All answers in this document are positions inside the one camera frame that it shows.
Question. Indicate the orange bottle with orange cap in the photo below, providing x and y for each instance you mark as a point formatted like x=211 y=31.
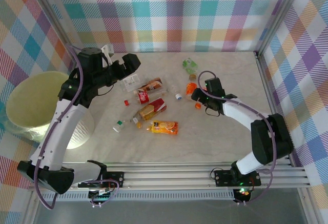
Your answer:
x=190 y=88

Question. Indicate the clear bottle with green label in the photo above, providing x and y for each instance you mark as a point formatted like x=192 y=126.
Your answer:
x=118 y=124

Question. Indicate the juice bottle with yellow label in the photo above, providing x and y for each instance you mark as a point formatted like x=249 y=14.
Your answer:
x=164 y=127

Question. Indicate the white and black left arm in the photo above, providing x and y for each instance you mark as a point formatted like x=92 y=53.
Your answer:
x=61 y=131

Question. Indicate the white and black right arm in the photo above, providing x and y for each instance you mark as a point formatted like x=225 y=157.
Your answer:
x=241 y=112

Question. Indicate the cream ribbed waste bin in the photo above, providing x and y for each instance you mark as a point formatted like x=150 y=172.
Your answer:
x=28 y=101

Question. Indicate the translucent plastic bin liner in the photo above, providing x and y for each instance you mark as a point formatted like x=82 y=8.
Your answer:
x=7 y=127

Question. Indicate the clear bottle with blue-white cap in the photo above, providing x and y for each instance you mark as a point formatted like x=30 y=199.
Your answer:
x=179 y=96

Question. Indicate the clear bottle with white label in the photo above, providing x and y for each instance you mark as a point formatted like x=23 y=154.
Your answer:
x=129 y=81

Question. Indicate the green-labelled bottle with tan cap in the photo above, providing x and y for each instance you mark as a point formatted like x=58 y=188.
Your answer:
x=189 y=63

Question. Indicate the cola bottle with red label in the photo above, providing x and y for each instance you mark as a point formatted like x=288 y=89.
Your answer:
x=142 y=97

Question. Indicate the bottle with red gold label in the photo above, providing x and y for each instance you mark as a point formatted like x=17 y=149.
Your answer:
x=153 y=108

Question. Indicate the bottle with brown coffee label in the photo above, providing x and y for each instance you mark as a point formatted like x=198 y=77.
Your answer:
x=152 y=85

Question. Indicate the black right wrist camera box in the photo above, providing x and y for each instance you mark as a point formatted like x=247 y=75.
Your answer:
x=214 y=86

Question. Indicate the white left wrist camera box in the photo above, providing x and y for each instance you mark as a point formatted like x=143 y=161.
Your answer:
x=107 y=55

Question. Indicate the aluminium side rail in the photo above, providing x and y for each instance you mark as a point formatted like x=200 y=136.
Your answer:
x=276 y=111

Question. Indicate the aluminium frame post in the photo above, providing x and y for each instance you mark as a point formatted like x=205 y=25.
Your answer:
x=51 y=21
x=279 y=13

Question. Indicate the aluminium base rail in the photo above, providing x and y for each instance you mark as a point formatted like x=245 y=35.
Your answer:
x=166 y=175

